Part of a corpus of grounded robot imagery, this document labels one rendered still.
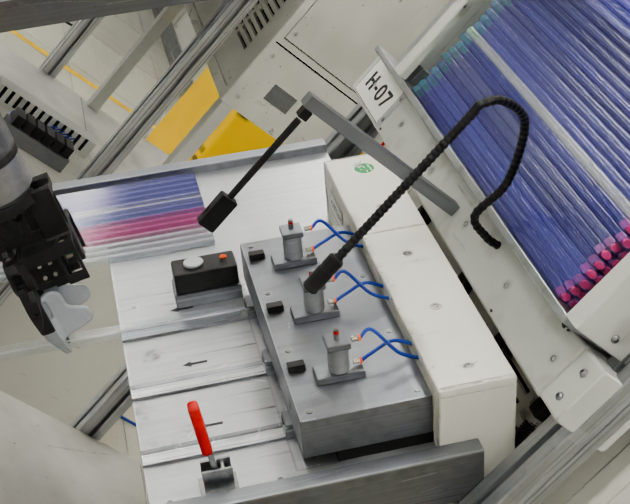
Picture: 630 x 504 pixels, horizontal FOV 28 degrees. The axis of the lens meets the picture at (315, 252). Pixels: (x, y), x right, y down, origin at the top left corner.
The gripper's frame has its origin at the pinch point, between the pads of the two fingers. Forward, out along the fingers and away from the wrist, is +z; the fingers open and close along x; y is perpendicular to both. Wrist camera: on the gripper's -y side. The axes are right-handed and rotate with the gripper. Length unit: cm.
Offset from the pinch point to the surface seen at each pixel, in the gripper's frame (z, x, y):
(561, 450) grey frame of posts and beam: 8, -36, 46
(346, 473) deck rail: 5.6, -31.3, 25.6
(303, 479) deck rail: 4.7, -30.9, 21.6
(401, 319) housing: 1.5, -17.3, 36.7
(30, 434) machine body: 34.1, 30.4, -17.2
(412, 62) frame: -4, 25, 52
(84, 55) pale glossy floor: 144, 431, -24
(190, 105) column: 133, 320, 16
